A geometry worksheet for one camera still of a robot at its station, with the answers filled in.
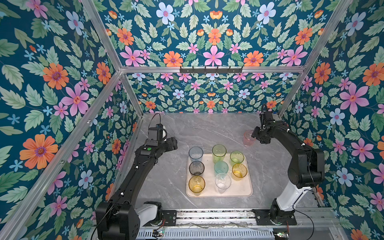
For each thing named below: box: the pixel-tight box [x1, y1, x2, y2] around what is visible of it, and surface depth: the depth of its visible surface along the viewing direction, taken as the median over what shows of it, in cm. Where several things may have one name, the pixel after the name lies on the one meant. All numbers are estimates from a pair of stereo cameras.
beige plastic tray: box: [186, 153, 253, 198], surface depth 86 cm
